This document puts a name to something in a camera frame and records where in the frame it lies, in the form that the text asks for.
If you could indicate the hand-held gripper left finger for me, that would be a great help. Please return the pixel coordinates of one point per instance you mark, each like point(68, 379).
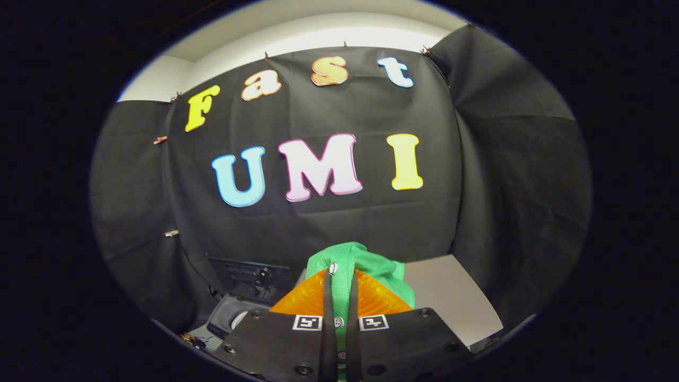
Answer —
point(276, 345)

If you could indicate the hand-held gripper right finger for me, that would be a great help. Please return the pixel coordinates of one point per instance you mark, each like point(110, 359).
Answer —
point(408, 345)

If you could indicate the dark grey washing machine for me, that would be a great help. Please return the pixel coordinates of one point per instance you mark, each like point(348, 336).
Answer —
point(228, 318)

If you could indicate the green polo shirt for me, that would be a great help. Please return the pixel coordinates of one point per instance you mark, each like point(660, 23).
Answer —
point(366, 260)

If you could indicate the black backdrop cloth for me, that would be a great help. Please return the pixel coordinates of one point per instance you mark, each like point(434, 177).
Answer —
point(345, 223)

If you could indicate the brown clip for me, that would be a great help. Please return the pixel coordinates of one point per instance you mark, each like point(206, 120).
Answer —
point(160, 140)

